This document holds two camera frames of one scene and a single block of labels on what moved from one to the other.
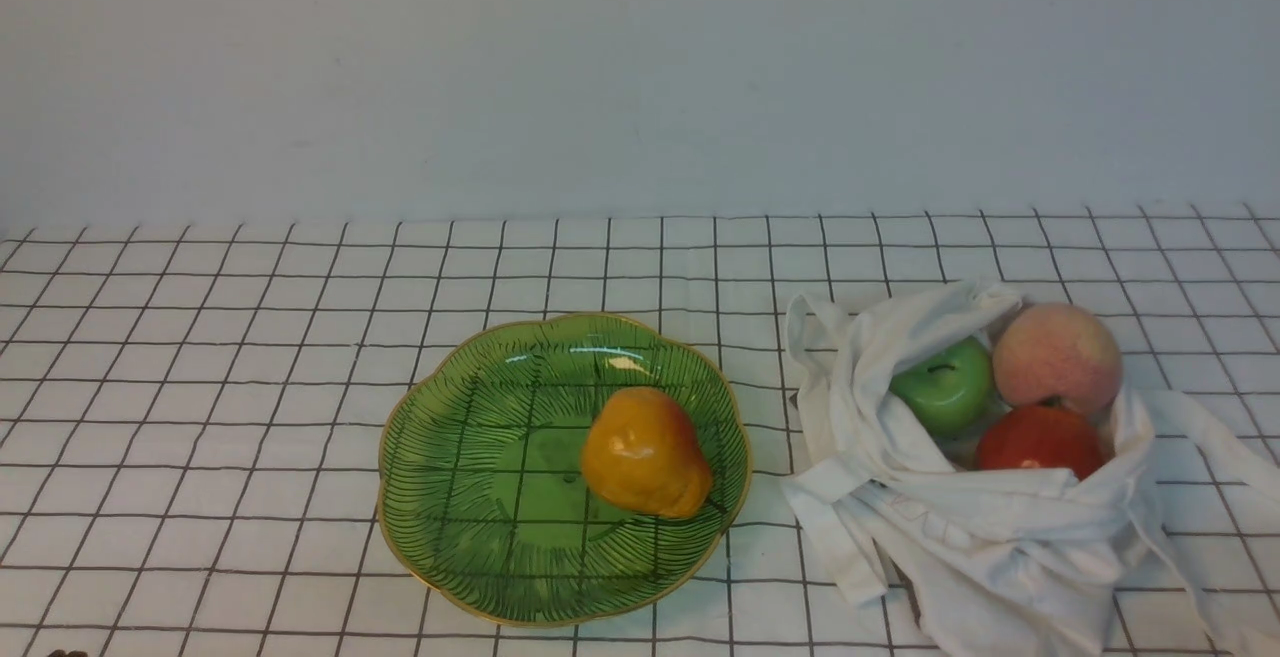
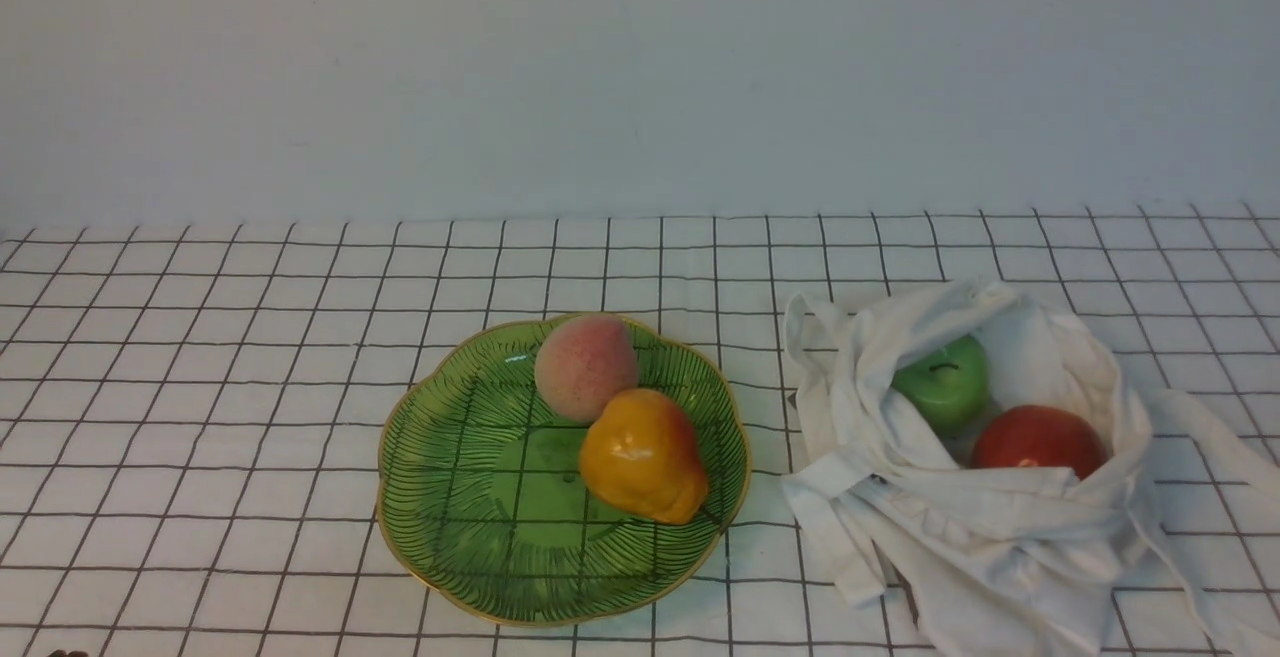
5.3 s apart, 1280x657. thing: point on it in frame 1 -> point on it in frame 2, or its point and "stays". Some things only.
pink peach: (1060, 351) -> (580, 362)
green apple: (949, 393) stays
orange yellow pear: (640, 452) stays
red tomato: (1042, 437) stays
